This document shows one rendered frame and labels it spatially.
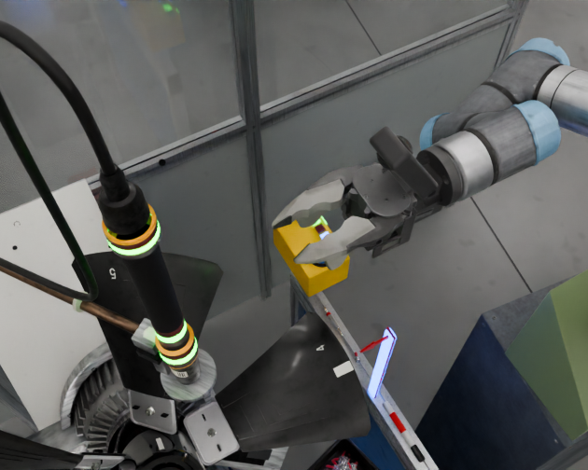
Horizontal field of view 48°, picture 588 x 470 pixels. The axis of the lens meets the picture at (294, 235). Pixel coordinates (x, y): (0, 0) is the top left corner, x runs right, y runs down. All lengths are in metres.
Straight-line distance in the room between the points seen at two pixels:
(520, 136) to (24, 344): 0.87
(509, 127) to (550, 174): 2.22
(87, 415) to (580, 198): 2.29
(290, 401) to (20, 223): 0.53
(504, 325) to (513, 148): 0.70
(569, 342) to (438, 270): 1.45
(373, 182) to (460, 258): 1.96
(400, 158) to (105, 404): 0.71
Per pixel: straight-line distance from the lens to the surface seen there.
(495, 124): 0.82
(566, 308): 1.22
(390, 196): 0.74
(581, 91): 0.91
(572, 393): 1.31
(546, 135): 0.84
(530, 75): 0.95
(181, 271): 0.96
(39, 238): 1.19
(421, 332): 2.51
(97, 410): 1.18
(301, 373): 1.14
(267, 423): 1.12
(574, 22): 3.75
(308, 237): 1.40
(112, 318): 0.82
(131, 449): 1.10
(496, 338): 1.44
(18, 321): 1.24
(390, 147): 0.68
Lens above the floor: 2.27
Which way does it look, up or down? 58 degrees down
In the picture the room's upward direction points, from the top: straight up
